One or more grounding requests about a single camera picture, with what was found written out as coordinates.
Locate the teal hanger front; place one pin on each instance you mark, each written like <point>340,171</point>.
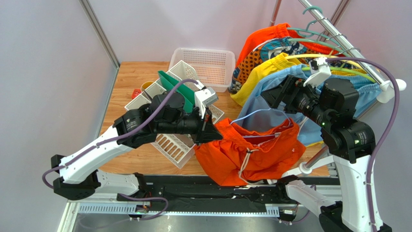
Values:
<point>334,49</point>

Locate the patterned blue orange shorts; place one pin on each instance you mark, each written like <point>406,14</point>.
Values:
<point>272,48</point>

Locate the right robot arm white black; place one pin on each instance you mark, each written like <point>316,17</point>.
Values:
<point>350,143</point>

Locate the green hanger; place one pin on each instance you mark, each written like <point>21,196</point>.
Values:
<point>351,71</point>

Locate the white perforated basket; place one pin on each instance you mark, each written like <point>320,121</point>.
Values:
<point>213,67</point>

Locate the orange shorts front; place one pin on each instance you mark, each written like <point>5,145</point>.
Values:
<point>246,157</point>

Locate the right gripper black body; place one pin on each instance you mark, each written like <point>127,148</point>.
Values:
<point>287,95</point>

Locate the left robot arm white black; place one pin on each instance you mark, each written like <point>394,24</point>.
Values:
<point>80,174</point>

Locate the yellow hanger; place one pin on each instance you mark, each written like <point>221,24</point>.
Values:
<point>321,56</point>

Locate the yellow shorts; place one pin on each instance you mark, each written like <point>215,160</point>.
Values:
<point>246,76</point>

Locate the teal hanger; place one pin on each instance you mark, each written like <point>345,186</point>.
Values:
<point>334,49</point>
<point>306,33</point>

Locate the small red object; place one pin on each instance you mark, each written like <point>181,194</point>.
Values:
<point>136,92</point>

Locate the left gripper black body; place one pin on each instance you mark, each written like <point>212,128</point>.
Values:
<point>200,124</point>

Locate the light blue wire hanger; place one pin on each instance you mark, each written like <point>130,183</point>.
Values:
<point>257,123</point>

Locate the white file organizer rack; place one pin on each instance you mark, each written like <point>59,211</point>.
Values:
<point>177,148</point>

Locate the teal hanger back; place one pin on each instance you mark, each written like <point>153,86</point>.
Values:
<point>306,33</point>

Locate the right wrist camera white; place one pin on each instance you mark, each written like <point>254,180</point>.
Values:
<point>320,71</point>

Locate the metal clothes rack rail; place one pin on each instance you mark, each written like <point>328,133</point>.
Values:
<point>367,29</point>

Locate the orange shorts back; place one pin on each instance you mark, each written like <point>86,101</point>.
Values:
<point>274,32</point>

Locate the yellow cup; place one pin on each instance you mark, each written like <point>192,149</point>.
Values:
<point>146,85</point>

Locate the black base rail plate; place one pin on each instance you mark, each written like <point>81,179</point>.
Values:
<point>199,191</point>

